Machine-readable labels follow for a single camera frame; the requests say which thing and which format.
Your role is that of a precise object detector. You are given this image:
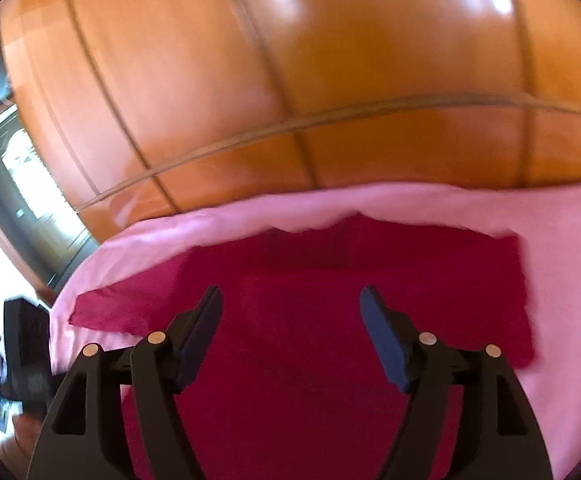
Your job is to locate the wooden wardrobe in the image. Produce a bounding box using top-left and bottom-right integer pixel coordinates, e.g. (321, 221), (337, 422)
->
(0, 0), (581, 306)

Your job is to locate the pink blanket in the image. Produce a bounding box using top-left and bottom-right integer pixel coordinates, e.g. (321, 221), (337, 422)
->
(50, 182), (581, 480)

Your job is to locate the dark wardrobe mirror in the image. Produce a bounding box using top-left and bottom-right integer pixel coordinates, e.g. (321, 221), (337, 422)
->
(0, 105), (101, 291)

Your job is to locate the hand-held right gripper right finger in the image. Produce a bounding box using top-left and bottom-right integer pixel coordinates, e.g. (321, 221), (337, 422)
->
(359, 286), (554, 480)

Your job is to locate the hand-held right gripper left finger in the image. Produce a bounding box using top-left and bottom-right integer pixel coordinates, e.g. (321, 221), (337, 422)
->
(27, 286), (224, 480)

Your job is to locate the dark red garment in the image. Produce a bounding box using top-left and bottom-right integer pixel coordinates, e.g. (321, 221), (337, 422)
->
(68, 214), (537, 480)

